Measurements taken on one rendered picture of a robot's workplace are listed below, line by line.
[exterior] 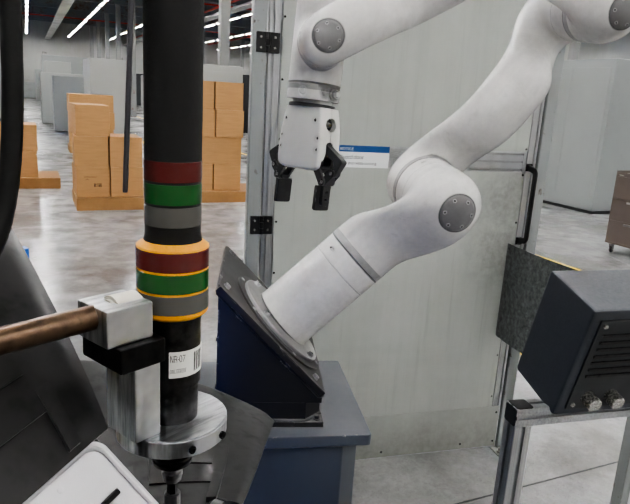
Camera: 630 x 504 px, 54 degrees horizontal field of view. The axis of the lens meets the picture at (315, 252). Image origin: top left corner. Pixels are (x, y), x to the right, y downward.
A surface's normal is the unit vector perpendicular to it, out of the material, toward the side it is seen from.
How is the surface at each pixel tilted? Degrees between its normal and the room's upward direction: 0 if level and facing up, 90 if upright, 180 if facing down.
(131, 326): 90
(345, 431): 0
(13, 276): 38
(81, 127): 90
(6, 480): 48
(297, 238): 90
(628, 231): 90
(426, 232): 119
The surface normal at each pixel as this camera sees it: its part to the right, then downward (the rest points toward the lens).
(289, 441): 0.15, 0.25
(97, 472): 0.48, -0.48
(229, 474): 0.21, -0.97
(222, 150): 0.40, 0.25
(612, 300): 0.12, -0.87
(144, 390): 0.77, 0.20
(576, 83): -0.91, 0.05
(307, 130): -0.65, 0.07
